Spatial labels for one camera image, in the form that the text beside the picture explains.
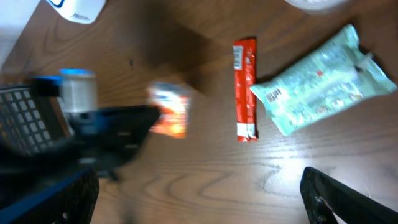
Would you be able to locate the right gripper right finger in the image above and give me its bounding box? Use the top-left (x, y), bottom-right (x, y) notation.
top-left (300, 167), bottom-right (397, 224)

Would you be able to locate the red packet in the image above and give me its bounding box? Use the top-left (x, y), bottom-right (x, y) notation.
top-left (233, 37), bottom-right (259, 142)

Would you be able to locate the grey plastic mesh basket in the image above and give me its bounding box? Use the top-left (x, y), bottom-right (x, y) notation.
top-left (1, 85), bottom-right (70, 155)

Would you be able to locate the white barcode scanner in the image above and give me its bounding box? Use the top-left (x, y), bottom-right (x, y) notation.
top-left (46, 0), bottom-right (106, 24)

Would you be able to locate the white tub blue label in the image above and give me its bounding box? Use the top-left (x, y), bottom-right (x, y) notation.
top-left (285, 0), bottom-right (351, 14)

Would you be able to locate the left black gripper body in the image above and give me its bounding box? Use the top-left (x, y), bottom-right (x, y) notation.
top-left (1, 105), bottom-right (160, 199)

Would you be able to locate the orange snack packet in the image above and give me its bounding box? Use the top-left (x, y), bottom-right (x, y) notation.
top-left (148, 82), bottom-right (191, 139)

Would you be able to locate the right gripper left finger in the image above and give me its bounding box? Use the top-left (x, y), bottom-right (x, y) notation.
top-left (1, 170), bottom-right (100, 224)

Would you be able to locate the mint green wipes pack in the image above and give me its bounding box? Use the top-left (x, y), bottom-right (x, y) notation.
top-left (250, 24), bottom-right (397, 136)

